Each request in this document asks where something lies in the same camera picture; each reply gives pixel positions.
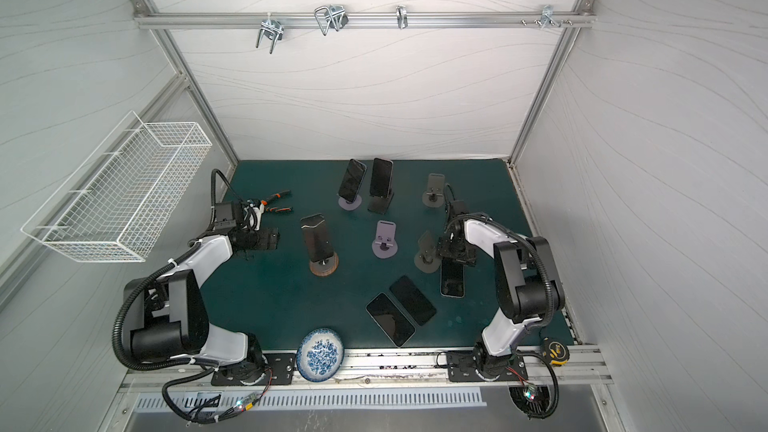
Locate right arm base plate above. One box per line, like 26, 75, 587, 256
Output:
436, 349, 529, 383

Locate purple stand back left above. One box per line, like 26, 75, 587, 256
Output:
338, 194, 362, 211

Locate wooden base phone stand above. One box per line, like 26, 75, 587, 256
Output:
309, 252, 339, 277

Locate yellow black tape measure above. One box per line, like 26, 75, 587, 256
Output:
540, 337, 571, 367

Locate white wire basket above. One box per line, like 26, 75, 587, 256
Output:
21, 112, 212, 263

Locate blue white patterned plate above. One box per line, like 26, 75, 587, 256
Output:
296, 328, 344, 382

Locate metal clamp left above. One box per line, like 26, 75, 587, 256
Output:
255, 17, 284, 54

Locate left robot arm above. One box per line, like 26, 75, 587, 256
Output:
111, 192, 285, 385

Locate purple phone stand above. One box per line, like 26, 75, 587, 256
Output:
372, 220, 398, 259

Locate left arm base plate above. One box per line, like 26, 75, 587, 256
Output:
211, 353, 295, 387

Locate left base cable bundle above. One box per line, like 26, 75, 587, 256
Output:
160, 365, 274, 425

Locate aluminium crossbar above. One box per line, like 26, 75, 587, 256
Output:
134, 9, 597, 30

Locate grey stand front right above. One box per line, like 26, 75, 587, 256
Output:
414, 231, 442, 274

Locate metal bracket right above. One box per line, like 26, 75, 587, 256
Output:
520, 5, 573, 29

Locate metal clamp small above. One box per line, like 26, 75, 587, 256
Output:
395, 5, 408, 30

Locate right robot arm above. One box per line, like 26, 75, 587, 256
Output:
436, 197, 565, 381

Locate grey stand back right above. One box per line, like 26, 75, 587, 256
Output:
422, 173, 446, 208

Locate orange handled pliers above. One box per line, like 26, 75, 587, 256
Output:
259, 189, 293, 213

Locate white vent grille strip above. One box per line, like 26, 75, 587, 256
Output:
133, 387, 487, 413

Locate metal clamp centre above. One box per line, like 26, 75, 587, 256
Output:
313, 4, 349, 36

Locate black phone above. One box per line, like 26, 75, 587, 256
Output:
369, 158, 393, 198
300, 213, 335, 262
389, 275, 437, 326
440, 258, 465, 298
338, 159, 367, 203
366, 293, 416, 347

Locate black stand back centre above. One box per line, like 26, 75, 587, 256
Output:
367, 192, 394, 215

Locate grey stand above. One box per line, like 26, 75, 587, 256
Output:
422, 173, 446, 208
414, 231, 442, 274

